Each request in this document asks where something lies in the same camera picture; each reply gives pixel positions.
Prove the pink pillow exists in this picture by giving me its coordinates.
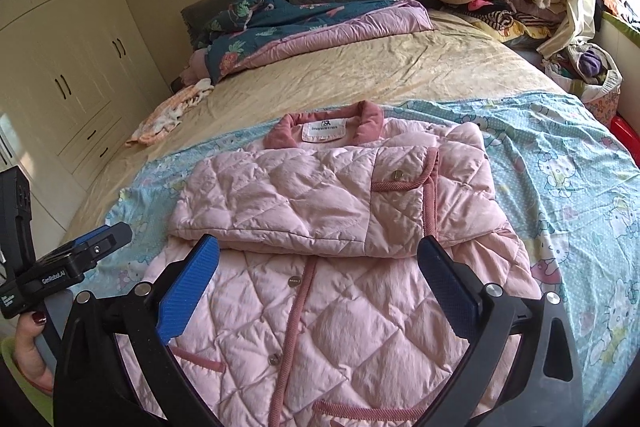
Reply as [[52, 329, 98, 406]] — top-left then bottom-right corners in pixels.
[[182, 49, 213, 85]]

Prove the pink quilted jacket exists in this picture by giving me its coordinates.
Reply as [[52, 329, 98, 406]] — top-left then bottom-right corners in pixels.
[[142, 102, 543, 427]]

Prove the red plastic object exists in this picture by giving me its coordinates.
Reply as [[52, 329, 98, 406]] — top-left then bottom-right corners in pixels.
[[611, 116, 640, 155]]

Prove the bed with beige sheet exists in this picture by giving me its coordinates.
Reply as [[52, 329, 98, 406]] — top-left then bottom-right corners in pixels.
[[60, 0, 640, 427]]

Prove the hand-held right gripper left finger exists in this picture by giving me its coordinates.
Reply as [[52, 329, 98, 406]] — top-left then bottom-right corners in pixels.
[[52, 234, 223, 427]]

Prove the green window seat cushion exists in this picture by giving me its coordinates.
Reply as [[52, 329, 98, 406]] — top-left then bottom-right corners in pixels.
[[595, 0, 640, 38]]

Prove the cream wardrobe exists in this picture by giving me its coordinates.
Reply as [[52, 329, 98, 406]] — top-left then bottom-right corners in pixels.
[[0, 0, 168, 188]]

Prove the peach floral cloth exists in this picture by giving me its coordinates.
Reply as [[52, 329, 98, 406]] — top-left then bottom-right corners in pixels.
[[125, 78, 215, 146]]

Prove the person's left hand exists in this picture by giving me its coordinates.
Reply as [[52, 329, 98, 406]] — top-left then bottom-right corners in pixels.
[[12, 311, 57, 394]]

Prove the basket of clothes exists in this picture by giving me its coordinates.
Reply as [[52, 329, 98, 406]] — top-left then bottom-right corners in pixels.
[[542, 44, 623, 118]]

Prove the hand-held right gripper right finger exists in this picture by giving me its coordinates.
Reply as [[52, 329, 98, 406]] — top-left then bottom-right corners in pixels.
[[417, 234, 586, 427]]

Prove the teal floral quilt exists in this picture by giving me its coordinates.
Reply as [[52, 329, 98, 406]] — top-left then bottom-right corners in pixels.
[[202, 0, 435, 82]]

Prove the light blue cartoon bedsheet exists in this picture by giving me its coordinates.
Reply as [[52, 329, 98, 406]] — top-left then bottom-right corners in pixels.
[[105, 89, 640, 418]]

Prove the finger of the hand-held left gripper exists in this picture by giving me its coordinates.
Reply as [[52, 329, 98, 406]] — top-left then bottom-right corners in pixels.
[[85, 223, 134, 261], [66, 227, 109, 254]]

